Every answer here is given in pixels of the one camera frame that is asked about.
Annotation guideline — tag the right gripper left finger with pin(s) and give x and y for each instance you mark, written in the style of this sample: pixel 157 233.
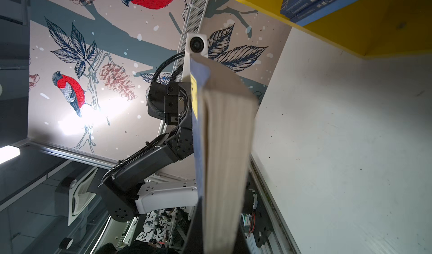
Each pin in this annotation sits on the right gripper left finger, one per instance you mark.
pixel 194 242

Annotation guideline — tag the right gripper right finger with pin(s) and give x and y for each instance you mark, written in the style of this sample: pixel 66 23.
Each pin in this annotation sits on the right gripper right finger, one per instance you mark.
pixel 241 246

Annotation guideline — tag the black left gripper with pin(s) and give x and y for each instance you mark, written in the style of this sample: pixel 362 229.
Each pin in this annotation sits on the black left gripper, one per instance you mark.
pixel 177 103

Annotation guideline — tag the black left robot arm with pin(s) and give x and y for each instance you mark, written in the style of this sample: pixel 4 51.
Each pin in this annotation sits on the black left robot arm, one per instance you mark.
pixel 120 185

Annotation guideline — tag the yellow pink blue bookshelf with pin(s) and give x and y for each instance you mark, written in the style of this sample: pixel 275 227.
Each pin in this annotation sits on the yellow pink blue bookshelf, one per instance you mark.
pixel 365 28

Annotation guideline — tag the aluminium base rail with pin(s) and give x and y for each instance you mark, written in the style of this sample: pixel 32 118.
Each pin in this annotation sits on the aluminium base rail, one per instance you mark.
pixel 281 240

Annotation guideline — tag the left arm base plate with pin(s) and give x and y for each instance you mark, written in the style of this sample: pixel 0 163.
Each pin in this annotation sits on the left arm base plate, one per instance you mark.
pixel 255 218

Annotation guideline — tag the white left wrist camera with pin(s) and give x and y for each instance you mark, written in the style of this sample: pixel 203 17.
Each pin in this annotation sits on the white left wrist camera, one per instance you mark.
pixel 195 44

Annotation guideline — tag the white wire mesh basket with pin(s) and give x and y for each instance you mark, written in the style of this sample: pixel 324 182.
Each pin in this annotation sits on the white wire mesh basket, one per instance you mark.
pixel 194 17

